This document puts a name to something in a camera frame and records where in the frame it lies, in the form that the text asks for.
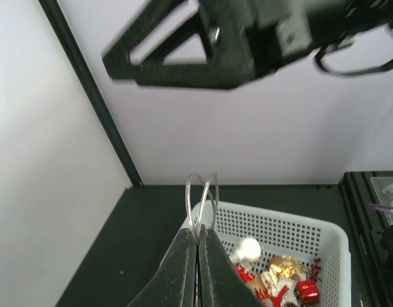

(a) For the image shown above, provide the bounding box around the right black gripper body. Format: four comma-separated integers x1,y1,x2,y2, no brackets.
213,1,393,88

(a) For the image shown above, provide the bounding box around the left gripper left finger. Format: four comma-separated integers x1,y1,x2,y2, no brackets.
129,229,197,307

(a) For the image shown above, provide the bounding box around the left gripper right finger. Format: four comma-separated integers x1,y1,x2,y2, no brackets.
198,228,263,307

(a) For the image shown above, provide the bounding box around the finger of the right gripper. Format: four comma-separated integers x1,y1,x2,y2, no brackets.
102,1,257,90

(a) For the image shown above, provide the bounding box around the white plastic basket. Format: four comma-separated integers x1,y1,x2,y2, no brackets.
201,201,351,306

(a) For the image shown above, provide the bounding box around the string of white lights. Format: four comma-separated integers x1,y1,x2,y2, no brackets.
184,171,263,262

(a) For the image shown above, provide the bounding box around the pile of christmas ornaments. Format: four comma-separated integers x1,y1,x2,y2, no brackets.
232,255,321,306

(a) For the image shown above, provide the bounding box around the right black frame post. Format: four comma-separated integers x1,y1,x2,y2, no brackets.
39,0,143,187

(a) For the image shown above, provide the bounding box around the black aluminium rail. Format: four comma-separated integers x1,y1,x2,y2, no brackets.
340,171,393,306

